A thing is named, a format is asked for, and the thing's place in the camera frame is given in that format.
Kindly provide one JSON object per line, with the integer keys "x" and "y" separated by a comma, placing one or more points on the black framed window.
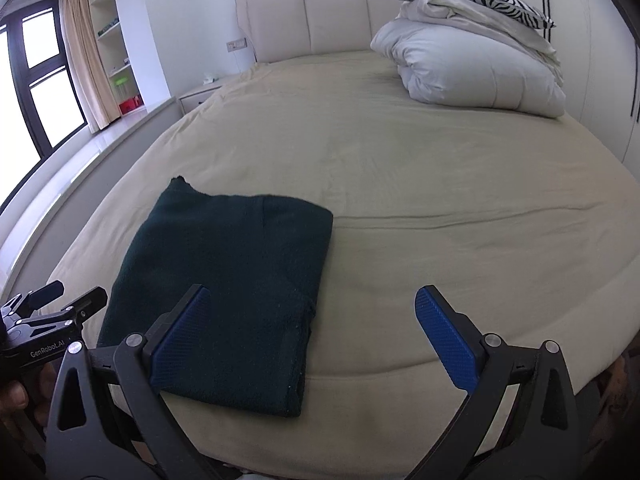
{"x": 45, "y": 85}

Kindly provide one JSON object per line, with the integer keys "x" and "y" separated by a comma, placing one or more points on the person's left hand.
{"x": 15, "y": 397}

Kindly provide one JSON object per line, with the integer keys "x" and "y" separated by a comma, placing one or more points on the white nightstand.
{"x": 197, "y": 97}

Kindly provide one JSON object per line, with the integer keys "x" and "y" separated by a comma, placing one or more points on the teal knit sweater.
{"x": 225, "y": 270}

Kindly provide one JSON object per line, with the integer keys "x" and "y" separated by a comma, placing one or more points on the red box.
{"x": 130, "y": 105}

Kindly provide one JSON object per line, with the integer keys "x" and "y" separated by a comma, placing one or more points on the bed with beige sheet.
{"x": 400, "y": 185}

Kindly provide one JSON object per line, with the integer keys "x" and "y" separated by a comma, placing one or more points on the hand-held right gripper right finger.
{"x": 445, "y": 340}

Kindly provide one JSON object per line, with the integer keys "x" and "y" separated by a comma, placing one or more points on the white folded duvet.
{"x": 475, "y": 70}

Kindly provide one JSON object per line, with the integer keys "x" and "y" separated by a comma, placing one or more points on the beige curtain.
{"x": 85, "y": 55}

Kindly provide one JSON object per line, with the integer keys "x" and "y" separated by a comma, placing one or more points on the white shelf unit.
{"x": 117, "y": 50}

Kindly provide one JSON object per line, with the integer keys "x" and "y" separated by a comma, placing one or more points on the green lidded container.
{"x": 121, "y": 82}

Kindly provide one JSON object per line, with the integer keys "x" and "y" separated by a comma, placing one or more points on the beige folded blanket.
{"x": 475, "y": 17}

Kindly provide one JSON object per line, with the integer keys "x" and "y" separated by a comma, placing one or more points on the wall socket panel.
{"x": 237, "y": 44}

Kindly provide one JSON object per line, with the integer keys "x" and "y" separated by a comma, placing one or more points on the beige padded headboard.
{"x": 305, "y": 20}

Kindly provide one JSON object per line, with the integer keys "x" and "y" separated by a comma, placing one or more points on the white window ledge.
{"x": 100, "y": 150}

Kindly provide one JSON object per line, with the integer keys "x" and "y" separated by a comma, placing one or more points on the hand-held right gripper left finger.
{"x": 180, "y": 340}

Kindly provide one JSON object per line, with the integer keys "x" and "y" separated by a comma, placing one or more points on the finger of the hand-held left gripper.
{"x": 87, "y": 304}
{"x": 45, "y": 295}

